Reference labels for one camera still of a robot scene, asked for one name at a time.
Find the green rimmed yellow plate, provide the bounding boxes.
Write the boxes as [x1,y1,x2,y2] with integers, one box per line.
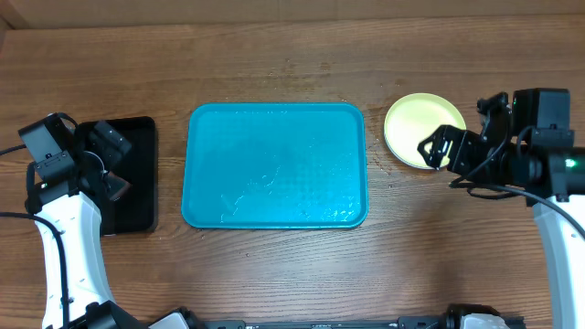
[384,93,466,169]

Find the teal plastic tray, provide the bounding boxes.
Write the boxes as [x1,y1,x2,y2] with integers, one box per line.
[181,102,368,229]

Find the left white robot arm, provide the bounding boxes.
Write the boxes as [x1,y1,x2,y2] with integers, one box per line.
[18,113,158,328]

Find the black rectangular water tray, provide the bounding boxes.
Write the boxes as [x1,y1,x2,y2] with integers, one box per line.
[101,116,158,235]

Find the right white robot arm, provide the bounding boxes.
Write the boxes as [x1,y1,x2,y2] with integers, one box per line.
[417,88,584,328]

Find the black pink sponge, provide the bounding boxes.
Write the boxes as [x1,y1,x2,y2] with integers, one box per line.
[103,172,132,201]

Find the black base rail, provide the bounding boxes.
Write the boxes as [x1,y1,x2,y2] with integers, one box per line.
[205,315,527,329]

